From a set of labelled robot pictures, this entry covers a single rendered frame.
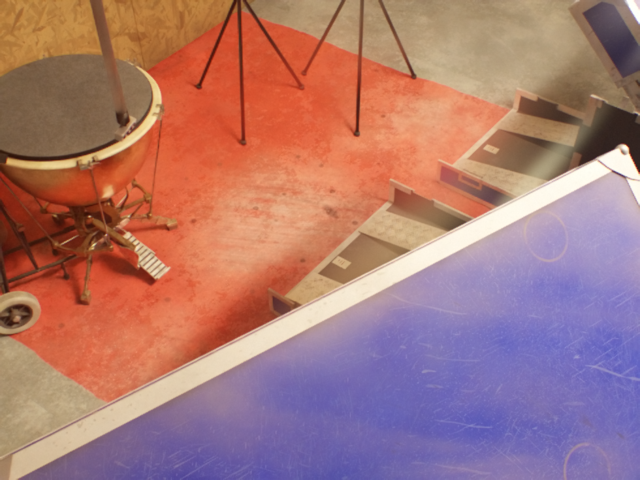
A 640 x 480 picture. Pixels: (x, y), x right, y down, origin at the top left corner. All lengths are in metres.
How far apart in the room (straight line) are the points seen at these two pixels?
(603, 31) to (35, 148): 1.96
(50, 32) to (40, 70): 0.83
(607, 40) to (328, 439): 1.09
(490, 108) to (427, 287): 3.39
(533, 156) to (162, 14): 2.20
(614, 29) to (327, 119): 2.67
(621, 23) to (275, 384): 1.09
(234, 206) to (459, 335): 2.73
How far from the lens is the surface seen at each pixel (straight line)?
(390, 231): 3.53
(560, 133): 4.17
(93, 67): 3.29
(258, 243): 3.53
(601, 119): 2.91
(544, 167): 4.03
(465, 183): 3.76
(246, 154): 4.01
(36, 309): 3.34
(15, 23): 4.01
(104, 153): 2.87
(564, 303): 1.17
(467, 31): 5.07
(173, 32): 4.77
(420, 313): 1.05
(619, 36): 1.74
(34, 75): 3.31
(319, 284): 3.31
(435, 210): 3.57
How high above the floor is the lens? 2.52
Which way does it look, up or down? 47 degrees down
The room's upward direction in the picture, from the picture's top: 1 degrees clockwise
